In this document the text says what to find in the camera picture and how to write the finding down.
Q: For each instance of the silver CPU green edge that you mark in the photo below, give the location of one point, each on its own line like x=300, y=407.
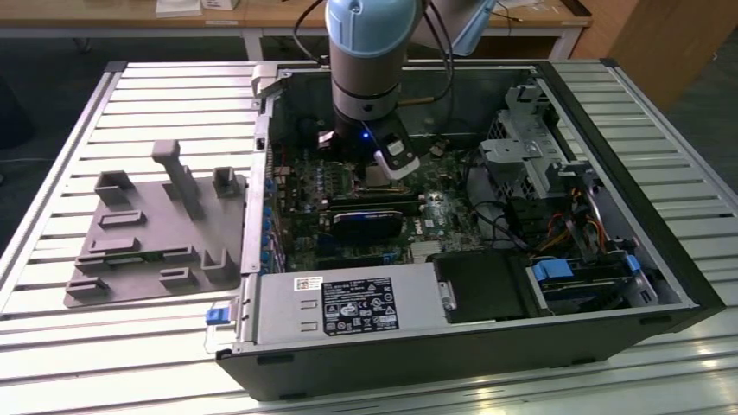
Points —
x=373, y=177

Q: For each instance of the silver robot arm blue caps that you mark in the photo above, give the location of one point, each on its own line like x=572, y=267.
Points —
x=368, y=73

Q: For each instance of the CPU socket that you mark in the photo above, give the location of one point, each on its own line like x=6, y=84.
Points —
x=352, y=190

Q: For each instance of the black RAM slot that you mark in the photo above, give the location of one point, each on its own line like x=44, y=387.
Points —
x=375, y=197
x=375, y=209
x=375, y=201
x=375, y=205

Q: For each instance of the black blue graphics card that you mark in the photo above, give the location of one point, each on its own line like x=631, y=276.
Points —
x=368, y=227

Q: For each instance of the green motherboard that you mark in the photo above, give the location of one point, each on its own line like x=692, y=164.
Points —
x=455, y=190

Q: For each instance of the silver chipset heatsink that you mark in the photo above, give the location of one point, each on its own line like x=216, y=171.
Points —
x=425, y=251

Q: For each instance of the silver metal disk cage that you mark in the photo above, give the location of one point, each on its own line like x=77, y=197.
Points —
x=519, y=164

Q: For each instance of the black plastic shroud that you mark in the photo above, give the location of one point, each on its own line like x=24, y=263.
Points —
x=484, y=285

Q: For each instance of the silver power supply box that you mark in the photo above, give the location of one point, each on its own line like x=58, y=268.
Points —
x=276, y=311

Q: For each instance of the grey parts rack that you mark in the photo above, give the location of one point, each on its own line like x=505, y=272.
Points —
x=149, y=242

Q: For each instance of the white box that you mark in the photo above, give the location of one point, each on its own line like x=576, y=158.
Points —
x=178, y=8

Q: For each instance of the blue disk carrier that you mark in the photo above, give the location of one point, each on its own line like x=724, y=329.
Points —
x=549, y=271

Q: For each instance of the blue plastic latch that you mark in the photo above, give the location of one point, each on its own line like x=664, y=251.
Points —
x=632, y=263
x=217, y=314

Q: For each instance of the open black PC case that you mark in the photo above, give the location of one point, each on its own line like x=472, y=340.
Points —
x=403, y=372

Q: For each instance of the wooden desk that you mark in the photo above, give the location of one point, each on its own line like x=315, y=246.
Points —
x=86, y=13

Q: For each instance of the wooden cabinet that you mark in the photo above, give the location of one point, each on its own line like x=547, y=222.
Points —
x=674, y=43

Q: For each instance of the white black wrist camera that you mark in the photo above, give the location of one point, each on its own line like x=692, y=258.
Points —
x=397, y=155

